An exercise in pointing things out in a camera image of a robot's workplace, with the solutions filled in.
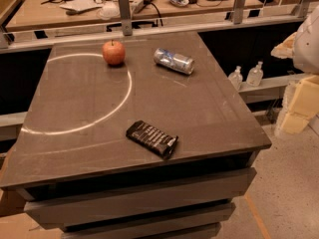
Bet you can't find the silver blue redbull can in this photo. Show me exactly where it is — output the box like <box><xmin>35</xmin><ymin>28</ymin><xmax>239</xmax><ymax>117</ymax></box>
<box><xmin>154</xmin><ymin>48</ymin><xmax>194</xmax><ymax>75</ymax></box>

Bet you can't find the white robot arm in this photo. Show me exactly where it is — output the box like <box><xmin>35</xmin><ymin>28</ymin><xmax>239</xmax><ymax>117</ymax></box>
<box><xmin>293</xmin><ymin>12</ymin><xmax>319</xmax><ymax>75</ymax></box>

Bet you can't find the black snack bar wrapper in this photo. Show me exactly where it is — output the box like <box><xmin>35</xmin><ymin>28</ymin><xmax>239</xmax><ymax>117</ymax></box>
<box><xmin>126</xmin><ymin>120</ymin><xmax>178</xmax><ymax>159</ymax></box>

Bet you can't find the red apple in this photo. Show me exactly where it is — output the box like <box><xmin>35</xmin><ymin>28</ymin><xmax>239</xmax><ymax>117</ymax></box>
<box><xmin>102</xmin><ymin>40</ymin><xmax>126</xmax><ymax>66</ymax></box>

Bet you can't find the left clear sanitizer bottle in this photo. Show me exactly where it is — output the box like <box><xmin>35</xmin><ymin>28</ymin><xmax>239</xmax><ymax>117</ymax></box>
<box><xmin>228</xmin><ymin>66</ymin><xmax>243</xmax><ymax>90</ymax></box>

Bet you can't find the clear sanitizer bottle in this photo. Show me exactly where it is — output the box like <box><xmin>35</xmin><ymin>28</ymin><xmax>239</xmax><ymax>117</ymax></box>
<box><xmin>228</xmin><ymin>66</ymin><xmax>243</xmax><ymax>90</ymax></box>
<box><xmin>246</xmin><ymin>61</ymin><xmax>263</xmax><ymax>87</ymax></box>

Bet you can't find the grey drawer cabinet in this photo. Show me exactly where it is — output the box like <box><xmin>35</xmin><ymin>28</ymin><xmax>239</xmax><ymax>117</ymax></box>
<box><xmin>4</xmin><ymin>151</ymin><xmax>258</xmax><ymax>239</ymax></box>

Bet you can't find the right clear sanitizer bottle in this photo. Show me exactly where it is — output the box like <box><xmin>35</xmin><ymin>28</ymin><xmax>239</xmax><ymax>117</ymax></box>
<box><xmin>246</xmin><ymin>61</ymin><xmax>263</xmax><ymax>87</ymax></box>

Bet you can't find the white plastic lid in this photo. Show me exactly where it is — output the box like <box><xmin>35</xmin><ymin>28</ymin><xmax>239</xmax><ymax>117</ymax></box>
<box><xmin>98</xmin><ymin>2</ymin><xmax>120</xmax><ymax>19</ymax></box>

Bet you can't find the wooden workbench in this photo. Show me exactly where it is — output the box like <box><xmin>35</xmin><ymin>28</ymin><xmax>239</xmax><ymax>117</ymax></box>
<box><xmin>4</xmin><ymin>0</ymin><xmax>267</xmax><ymax>33</ymax></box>

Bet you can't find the metal frame rail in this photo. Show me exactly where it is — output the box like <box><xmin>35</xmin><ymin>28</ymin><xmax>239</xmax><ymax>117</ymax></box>
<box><xmin>0</xmin><ymin>2</ymin><xmax>319</xmax><ymax>54</ymax></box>

